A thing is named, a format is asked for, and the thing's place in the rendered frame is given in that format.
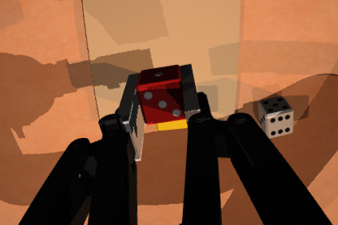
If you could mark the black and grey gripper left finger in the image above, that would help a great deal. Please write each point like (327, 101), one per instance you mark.
(105, 173)

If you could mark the white die with black pips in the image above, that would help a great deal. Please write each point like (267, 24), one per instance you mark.
(275, 117)

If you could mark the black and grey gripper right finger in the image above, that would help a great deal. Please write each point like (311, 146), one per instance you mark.
(277, 193)

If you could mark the dark red die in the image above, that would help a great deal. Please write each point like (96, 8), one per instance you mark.
(160, 94)

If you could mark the tan flat mat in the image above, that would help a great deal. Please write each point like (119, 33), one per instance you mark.
(127, 36)

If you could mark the yellow die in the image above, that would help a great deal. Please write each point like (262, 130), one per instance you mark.
(172, 125)

